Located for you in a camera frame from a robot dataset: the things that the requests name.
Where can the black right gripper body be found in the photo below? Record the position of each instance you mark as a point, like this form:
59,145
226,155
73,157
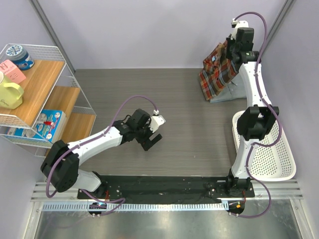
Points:
232,47

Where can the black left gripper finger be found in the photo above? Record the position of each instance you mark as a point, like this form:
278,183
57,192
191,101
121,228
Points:
146,145
156,139

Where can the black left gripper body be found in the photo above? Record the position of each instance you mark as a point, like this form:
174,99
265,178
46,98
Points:
143,133

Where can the red brown plaid shirt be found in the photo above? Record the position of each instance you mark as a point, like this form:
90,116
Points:
217,72

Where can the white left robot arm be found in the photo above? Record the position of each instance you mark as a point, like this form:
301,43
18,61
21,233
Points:
61,165

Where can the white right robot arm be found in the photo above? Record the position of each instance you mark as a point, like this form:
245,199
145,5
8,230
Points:
258,119

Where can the folded grey button shirt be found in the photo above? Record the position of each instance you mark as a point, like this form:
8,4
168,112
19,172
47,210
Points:
234,90

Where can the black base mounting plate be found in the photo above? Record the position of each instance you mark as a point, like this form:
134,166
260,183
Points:
172,187

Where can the blue product box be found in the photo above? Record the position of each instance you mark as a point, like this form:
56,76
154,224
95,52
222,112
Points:
47,129

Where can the white perforated plastic basket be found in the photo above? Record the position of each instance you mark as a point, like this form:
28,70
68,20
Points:
272,164

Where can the yellow plastic pitcher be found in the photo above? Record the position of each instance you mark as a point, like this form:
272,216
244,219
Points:
10,93

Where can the blue round tin can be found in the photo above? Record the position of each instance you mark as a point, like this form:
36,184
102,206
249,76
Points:
19,56

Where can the pink small box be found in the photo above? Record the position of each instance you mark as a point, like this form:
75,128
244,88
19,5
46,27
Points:
12,71

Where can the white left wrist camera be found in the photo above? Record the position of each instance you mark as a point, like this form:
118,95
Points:
156,121

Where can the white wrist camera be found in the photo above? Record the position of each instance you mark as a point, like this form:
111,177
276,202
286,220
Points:
156,121
236,24

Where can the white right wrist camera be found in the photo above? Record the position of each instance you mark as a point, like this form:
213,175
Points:
236,24

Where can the white slotted cable duct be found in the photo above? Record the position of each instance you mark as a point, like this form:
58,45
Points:
94,207

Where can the white wire wooden shelf rack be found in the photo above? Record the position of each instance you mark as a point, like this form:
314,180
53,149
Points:
50,84

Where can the aluminium frame rail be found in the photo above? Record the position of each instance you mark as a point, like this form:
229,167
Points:
279,190

